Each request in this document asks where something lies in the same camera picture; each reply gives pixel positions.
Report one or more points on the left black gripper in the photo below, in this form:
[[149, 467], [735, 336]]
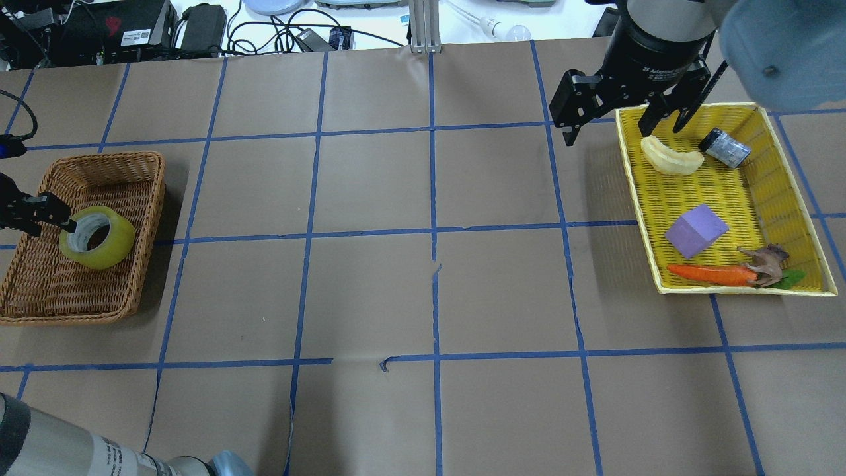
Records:
[[28, 209]]

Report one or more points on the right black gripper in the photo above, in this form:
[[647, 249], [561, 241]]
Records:
[[651, 54]]

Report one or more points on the yellow tape roll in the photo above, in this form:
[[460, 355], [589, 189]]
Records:
[[102, 238]]

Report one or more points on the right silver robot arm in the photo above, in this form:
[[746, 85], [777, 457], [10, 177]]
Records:
[[788, 55]]

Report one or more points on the yellow toy banana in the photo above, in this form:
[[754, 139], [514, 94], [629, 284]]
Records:
[[667, 161]]

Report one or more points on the brown wicker basket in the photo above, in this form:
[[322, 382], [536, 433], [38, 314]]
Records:
[[44, 287]]

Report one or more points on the black white can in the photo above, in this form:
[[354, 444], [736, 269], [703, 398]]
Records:
[[723, 147]]

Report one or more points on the purple foam cube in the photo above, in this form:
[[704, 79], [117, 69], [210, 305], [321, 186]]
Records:
[[696, 230]]

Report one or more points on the yellow plastic basket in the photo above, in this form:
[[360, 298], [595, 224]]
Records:
[[760, 200]]

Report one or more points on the black computer box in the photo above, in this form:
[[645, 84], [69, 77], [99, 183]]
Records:
[[115, 32]]

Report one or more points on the orange toy carrot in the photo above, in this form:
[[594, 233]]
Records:
[[729, 275]]

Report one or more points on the brown toy animal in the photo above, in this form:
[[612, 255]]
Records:
[[767, 263]]

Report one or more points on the black power adapter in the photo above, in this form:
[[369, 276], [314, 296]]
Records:
[[203, 26]]

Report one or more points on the blue plate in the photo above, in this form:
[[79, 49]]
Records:
[[272, 7]]

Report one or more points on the aluminium frame post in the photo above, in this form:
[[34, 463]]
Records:
[[425, 27]]

